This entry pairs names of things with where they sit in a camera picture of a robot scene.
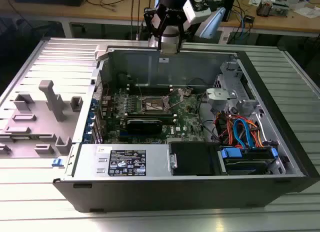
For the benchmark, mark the round coin cell battery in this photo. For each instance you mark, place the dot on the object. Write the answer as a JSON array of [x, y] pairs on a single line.
[[188, 94]]

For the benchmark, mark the blue expansion card clip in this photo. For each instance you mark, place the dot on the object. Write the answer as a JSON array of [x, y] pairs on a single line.
[[92, 116], [88, 138], [94, 102], [90, 127]]

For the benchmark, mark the CPU socket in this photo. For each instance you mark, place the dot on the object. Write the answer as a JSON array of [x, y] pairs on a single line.
[[152, 103]]

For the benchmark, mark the green motherboard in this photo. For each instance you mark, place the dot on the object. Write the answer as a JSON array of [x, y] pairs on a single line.
[[186, 122]]

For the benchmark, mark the pale blue teach pendant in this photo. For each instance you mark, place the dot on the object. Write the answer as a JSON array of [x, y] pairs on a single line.
[[211, 23]]

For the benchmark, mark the black graphics card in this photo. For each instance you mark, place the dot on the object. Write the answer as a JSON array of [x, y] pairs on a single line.
[[143, 127]]

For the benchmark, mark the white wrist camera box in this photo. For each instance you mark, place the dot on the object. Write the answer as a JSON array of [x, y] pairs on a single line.
[[197, 12]]

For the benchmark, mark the black RAM slot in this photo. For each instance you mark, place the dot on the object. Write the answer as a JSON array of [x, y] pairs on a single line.
[[155, 85], [150, 112], [155, 89]]

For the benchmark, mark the silver metal drive cage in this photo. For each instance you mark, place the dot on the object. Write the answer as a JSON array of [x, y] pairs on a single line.
[[227, 69]]

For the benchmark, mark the heat sink with fan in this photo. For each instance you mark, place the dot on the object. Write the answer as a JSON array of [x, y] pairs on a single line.
[[264, 8]]

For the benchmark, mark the silver power supply unit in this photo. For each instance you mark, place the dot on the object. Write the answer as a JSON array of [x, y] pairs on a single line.
[[87, 162]]

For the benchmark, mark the loose green circuit board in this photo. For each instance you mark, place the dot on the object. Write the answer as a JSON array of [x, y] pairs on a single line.
[[281, 9]]

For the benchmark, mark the grey parts rack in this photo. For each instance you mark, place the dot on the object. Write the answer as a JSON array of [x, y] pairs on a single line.
[[45, 127]]

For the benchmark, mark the wooden desk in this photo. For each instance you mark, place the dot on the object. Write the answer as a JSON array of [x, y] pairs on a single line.
[[75, 10], [275, 23]]

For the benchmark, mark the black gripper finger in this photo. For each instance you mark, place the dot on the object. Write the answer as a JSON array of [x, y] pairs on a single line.
[[182, 27], [147, 18]]

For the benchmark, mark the small black adapter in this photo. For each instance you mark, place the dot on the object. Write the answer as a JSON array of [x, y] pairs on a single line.
[[249, 19]]

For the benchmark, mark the hard disk in blue carrier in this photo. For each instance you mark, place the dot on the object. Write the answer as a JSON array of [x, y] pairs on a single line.
[[240, 164]]

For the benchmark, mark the small blue plastic clip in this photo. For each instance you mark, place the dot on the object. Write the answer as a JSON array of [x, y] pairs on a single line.
[[57, 163]]

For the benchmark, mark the tall black box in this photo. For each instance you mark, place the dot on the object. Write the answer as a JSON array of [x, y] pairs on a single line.
[[229, 7]]

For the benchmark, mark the black PC case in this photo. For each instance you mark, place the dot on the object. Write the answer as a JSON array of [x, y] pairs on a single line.
[[162, 194]]

